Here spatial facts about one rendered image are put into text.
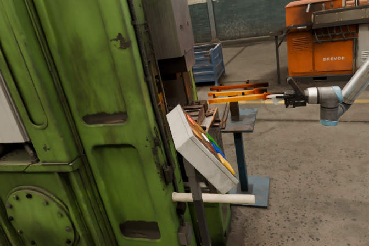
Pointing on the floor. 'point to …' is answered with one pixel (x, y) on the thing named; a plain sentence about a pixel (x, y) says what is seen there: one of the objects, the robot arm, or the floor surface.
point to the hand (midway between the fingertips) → (268, 94)
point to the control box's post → (200, 209)
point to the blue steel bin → (208, 63)
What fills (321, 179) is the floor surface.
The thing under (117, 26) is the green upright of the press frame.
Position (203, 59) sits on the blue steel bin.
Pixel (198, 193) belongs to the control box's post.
